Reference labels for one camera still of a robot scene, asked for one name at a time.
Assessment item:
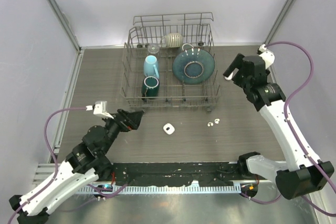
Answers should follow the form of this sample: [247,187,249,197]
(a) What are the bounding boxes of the grey wire dish rack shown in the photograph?
[121,12,220,111]

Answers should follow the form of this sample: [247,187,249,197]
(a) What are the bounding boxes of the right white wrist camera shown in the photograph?
[257,44,275,69]

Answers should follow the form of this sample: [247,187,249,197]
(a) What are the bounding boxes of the white slotted cable duct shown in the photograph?
[76,184,242,195]

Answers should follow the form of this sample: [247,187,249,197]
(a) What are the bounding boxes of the small clear glass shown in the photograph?
[147,43,160,55]

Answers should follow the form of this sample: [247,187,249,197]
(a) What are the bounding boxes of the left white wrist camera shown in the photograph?
[86,101,114,119]

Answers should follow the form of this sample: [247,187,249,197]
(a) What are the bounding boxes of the striped beige ceramic jar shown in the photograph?
[160,33,183,48]

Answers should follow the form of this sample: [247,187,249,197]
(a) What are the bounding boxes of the large blue ceramic plate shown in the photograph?
[172,48,215,85]

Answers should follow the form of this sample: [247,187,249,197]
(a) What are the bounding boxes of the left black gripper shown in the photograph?
[101,109,144,154]

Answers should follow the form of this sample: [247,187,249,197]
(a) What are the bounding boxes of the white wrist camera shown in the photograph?
[257,44,275,69]
[86,101,114,119]

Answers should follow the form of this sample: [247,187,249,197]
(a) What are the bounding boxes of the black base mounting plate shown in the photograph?
[98,162,264,187]

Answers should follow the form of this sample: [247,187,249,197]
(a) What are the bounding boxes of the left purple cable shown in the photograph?
[6,106,129,224]

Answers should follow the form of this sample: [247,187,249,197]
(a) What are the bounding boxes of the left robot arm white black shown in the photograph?
[9,104,144,223]

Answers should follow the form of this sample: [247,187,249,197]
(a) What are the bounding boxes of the white earbud charging case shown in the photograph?
[163,123,175,135]

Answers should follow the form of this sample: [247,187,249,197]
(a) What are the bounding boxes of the dark green mug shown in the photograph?
[141,76,160,100]

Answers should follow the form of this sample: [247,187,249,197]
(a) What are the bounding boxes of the light blue mug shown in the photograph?
[143,55,160,79]

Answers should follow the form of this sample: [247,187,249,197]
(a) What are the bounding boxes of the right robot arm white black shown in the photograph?
[223,54,334,199]

